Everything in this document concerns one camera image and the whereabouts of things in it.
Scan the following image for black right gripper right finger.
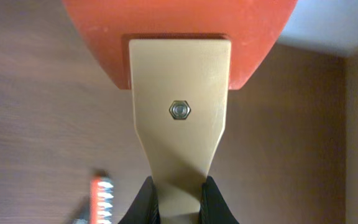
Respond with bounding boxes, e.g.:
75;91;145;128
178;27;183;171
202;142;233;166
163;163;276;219
198;176;239;224

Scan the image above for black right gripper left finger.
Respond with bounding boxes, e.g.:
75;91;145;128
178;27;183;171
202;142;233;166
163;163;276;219
119;176;160;224

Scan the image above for orange scraper wooden handle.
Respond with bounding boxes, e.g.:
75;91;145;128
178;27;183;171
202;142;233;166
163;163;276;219
63;0;296;223

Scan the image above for orange screwdriver bit holder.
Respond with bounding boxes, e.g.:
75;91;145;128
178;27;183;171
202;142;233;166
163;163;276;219
89;170;114;224

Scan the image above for yellow black needle-nose pliers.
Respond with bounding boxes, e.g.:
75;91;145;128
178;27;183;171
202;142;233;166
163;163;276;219
65;198;90;224

